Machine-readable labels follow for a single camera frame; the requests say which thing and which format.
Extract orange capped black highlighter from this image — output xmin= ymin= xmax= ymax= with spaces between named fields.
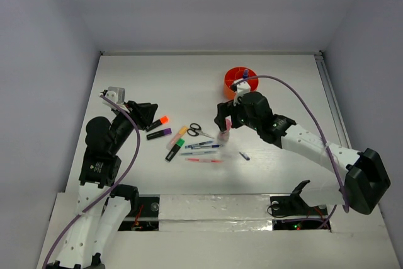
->
xmin=145 ymin=116 xmax=169 ymax=132

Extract purple capped black highlighter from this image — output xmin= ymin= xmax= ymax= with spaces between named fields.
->
xmin=146 ymin=128 xmax=172 ymax=140

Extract pink capped clear tube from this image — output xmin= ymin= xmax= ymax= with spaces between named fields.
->
xmin=217 ymin=118 xmax=232 ymax=142

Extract black handled scissors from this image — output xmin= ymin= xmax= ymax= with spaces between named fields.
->
xmin=186 ymin=123 xmax=213 ymax=139

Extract small blue spray bottle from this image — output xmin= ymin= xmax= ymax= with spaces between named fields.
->
xmin=242 ymin=69 xmax=249 ymax=79

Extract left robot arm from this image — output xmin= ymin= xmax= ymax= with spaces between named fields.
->
xmin=43 ymin=98 xmax=158 ymax=268

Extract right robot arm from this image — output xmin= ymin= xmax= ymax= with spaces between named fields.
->
xmin=214 ymin=92 xmax=391 ymax=215

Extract dark blue ballpoint pen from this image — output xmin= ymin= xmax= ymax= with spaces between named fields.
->
xmin=191 ymin=144 xmax=224 ymax=149

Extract green capped black highlighter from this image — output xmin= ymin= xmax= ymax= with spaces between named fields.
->
xmin=165 ymin=139 xmax=184 ymax=163

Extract orange round desk organizer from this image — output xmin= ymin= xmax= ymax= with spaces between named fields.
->
xmin=224 ymin=66 xmax=257 ymax=100

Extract blue gel pen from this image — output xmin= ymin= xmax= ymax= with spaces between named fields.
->
xmin=184 ymin=140 xmax=213 ymax=149

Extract small blue pen cap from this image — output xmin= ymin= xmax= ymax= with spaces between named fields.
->
xmin=239 ymin=152 xmax=250 ymax=161

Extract light blue clear pen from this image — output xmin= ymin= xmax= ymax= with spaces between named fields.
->
xmin=180 ymin=151 xmax=217 ymax=156

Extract red clear pen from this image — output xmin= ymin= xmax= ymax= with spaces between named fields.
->
xmin=185 ymin=158 xmax=223 ymax=164

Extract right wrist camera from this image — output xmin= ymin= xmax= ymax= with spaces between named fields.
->
xmin=230 ymin=79 xmax=251 ymax=106

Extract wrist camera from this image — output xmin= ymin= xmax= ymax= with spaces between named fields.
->
xmin=230 ymin=79 xmax=251 ymax=106
xmin=99 ymin=86 xmax=125 ymax=105

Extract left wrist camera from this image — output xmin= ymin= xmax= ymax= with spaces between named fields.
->
xmin=99 ymin=86 xmax=125 ymax=105

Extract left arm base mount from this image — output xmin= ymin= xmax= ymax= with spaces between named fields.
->
xmin=98 ymin=185 xmax=160 ymax=231

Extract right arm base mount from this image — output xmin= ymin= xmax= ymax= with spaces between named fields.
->
xmin=266 ymin=180 xmax=331 ymax=231

